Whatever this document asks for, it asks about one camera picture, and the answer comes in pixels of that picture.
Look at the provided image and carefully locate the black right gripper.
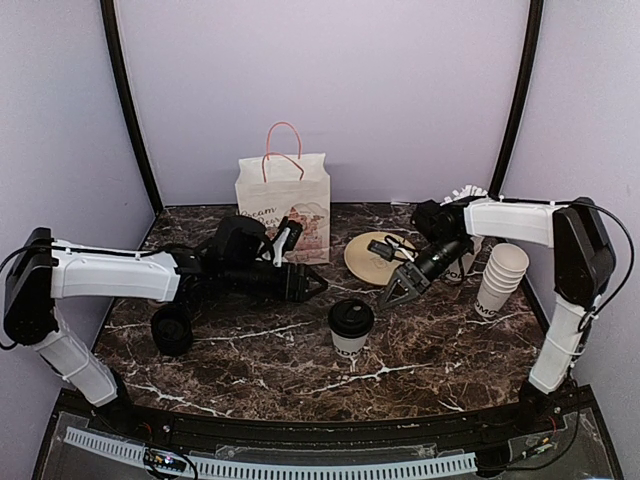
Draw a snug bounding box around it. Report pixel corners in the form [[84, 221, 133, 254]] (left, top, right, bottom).
[[378, 237, 469, 309]]

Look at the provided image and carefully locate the stack of white paper cups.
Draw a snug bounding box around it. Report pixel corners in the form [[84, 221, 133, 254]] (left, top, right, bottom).
[[474, 243, 529, 318]]

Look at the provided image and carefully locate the cream bear paper bag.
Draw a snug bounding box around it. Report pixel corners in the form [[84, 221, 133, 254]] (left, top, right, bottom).
[[235, 121, 331, 265]]

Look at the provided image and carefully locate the stack of black lids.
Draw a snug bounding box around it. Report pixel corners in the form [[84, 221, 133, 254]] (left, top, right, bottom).
[[151, 305, 194, 357]]

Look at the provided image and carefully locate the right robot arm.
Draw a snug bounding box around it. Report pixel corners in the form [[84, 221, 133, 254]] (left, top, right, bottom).
[[368, 195, 618, 434]]

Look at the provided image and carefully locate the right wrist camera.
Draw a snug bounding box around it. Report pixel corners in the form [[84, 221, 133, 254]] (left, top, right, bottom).
[[367, 237, 417, 262]]

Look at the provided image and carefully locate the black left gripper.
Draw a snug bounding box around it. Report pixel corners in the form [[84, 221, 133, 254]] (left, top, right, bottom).
[[223, 262, 328, 303]]

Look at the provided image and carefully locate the white wrapped straws bundle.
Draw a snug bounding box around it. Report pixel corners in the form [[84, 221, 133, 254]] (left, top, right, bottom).
[[440, 184, 487, 206]]

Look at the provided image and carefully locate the grey slotted cable duct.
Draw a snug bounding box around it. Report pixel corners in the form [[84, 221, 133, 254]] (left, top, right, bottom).
[[63, 427, 478, 479]]

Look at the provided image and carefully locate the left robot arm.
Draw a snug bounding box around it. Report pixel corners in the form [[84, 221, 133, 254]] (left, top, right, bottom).
[[1, 215, 328, 436]]

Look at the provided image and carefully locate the black coffee cup lid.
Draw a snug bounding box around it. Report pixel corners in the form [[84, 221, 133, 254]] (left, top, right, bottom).
[[328, 298, 375, 338]]

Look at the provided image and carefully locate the white paper cup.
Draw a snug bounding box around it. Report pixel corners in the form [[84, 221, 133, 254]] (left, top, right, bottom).
[[330, 325, 372, 358]]

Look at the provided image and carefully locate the beige round plate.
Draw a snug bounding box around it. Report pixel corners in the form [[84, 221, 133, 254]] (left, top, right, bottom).
[[344, 231, 414, 286]]

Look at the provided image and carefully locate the paper cup holding straws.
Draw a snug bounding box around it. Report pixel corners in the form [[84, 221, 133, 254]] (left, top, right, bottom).
[[443, 237, 484, 285]]

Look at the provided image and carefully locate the black table front rail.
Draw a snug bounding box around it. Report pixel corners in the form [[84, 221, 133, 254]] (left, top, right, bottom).
[[56, 386, 599, 467]]

